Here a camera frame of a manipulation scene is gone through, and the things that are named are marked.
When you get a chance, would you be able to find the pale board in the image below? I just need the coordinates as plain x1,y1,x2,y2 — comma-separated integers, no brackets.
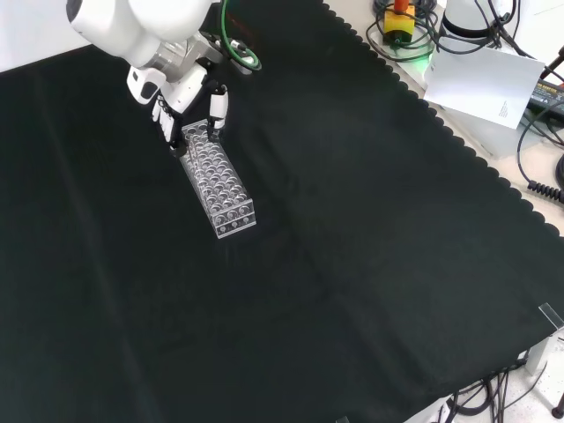
423,45,546,130

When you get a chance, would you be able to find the black power supply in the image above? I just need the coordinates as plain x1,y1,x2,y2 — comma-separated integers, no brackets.
525,72,564,117

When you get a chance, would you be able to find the black cable bundle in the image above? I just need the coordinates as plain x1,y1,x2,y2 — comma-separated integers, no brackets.
440,368,515,423

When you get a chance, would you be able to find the grey bench bracket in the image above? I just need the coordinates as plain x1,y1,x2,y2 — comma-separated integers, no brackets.
524,328,564,376

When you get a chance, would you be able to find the black bench cloth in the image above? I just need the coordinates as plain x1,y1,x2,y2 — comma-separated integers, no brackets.
0,0,564,423

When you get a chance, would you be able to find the clear test tube rack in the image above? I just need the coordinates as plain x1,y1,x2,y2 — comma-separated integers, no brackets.
179,118,257,241

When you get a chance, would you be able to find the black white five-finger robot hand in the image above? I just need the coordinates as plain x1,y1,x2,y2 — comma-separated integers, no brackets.
151,33,230,159

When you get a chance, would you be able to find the grey box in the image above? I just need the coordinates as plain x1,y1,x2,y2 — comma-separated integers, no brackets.
429,100,531,160

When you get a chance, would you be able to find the yellow stop button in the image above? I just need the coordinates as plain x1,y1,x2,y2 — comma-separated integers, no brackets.
382,0,416,46

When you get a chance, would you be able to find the green cable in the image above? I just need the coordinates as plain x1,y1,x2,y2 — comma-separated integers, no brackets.
219,0,263,74

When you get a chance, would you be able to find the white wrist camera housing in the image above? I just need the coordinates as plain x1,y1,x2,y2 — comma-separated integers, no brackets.
126,65,167,107

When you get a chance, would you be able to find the black coiled cable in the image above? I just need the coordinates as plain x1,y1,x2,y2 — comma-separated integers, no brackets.
527,153,564,202

